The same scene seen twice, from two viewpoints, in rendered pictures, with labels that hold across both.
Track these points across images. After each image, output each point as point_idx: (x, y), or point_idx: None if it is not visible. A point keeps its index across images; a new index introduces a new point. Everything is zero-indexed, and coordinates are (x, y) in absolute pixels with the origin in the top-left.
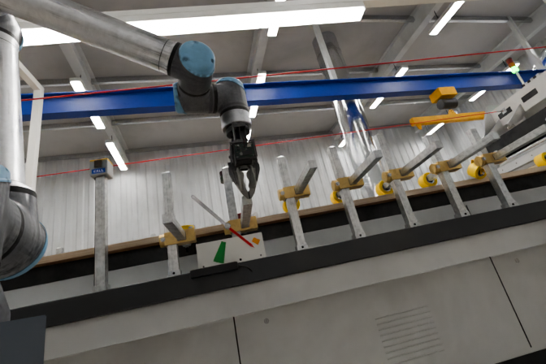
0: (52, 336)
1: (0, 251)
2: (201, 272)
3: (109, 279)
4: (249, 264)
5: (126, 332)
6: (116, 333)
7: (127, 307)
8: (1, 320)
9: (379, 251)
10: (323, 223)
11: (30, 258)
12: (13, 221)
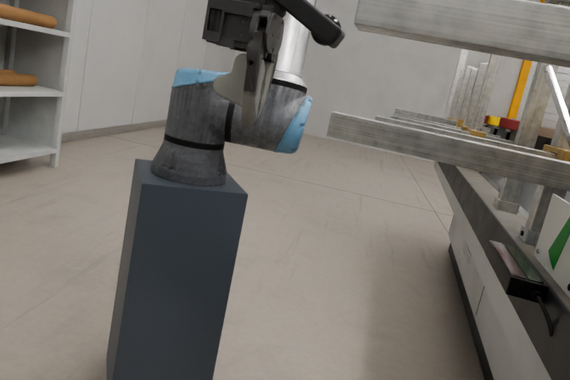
0: None
1: (192, 135)
2: (490, 255)
3: None
4: (557, 313)
5: (492, 285)
6: (490, 277)
7: (483, 248)
8: (173, 178)
9: None
10: None
11: (269, 141)
12: (211, 112)
